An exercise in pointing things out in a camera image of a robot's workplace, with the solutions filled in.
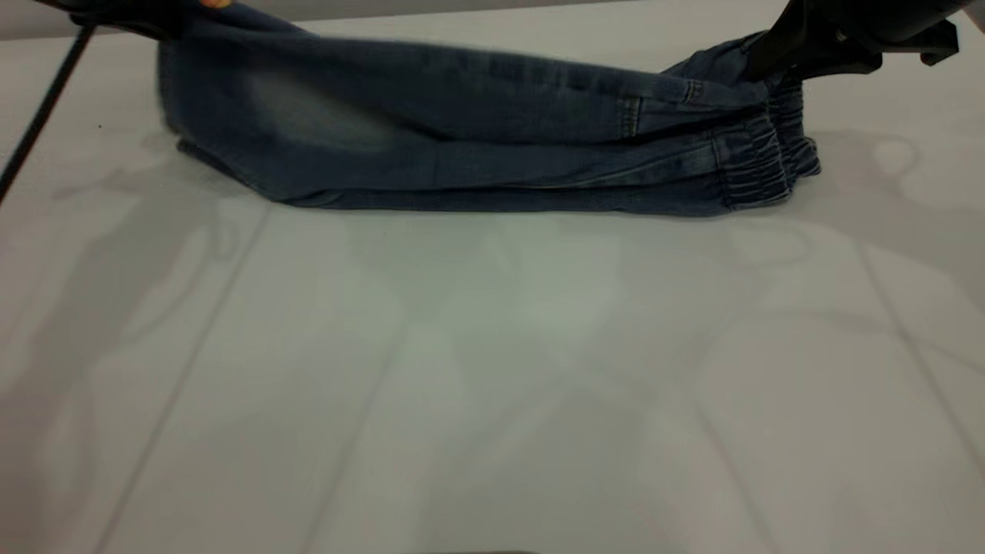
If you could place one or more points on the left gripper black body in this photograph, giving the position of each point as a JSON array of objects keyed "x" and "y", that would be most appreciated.
[{"x": 115, "y": 17}]

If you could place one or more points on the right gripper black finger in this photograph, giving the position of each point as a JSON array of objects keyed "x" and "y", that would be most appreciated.
[
  {"x": 843, "y": 60},
  {"x": 777, "y": 46}
]

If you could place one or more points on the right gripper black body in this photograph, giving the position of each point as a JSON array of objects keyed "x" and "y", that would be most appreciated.
[{"x": 885, "y": 19}]

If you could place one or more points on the blue denim shorts basketball print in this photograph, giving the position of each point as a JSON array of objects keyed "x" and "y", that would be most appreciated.
[{"x": 462, "y": 131}]

